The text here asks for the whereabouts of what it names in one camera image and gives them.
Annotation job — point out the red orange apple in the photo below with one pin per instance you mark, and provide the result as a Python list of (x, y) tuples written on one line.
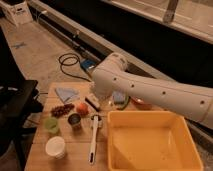
[(82, 109)]

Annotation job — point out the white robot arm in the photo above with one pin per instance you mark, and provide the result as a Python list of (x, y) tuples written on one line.
[(191, 101)]

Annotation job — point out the metal cup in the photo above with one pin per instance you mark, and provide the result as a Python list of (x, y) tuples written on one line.
[(74, 121)]

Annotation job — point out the green plastic cup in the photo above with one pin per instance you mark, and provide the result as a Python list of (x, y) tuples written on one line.
[(51, 125)]

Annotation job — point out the white paper cup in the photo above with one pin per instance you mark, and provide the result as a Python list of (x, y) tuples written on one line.
[(56, 147)]

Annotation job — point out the blue sponge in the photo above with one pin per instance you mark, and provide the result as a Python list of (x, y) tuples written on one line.
[(118, 97)]

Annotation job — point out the green chili pepper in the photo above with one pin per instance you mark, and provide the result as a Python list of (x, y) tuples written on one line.
[(125, 104)]

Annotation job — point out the blue power device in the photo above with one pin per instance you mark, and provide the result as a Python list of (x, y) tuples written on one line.
[(87, 65)]

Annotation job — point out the red bowl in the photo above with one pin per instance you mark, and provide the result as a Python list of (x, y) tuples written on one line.
[(140, 104)]

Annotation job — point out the blue cloth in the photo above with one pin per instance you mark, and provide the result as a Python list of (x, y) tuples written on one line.
[(66, 94)]

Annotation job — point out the bunch of dark grapes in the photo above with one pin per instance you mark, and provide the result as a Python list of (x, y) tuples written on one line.
[(59, 111)]

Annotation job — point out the yellow plastic bin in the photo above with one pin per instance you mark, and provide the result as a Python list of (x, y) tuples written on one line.
[(150, 141)]

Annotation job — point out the black chair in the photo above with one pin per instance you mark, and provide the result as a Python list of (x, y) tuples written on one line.
[(13, 116)]

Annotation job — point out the white cardboard box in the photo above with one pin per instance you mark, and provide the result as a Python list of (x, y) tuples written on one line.
[(17, 14)]

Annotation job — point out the white handled brush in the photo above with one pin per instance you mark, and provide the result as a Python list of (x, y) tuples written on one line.
[(96, 124)]

